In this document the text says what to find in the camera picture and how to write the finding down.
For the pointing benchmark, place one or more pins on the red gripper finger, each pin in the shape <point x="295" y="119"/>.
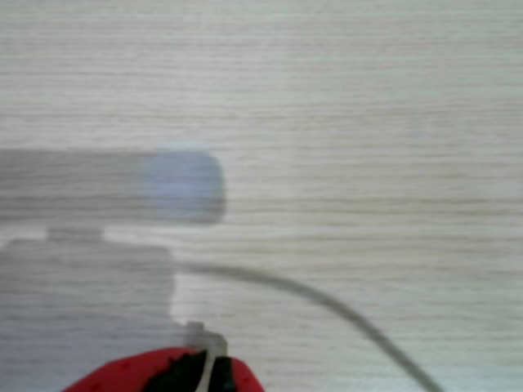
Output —
<point x="237" y="377"/>
<point x="135" y="371"/>

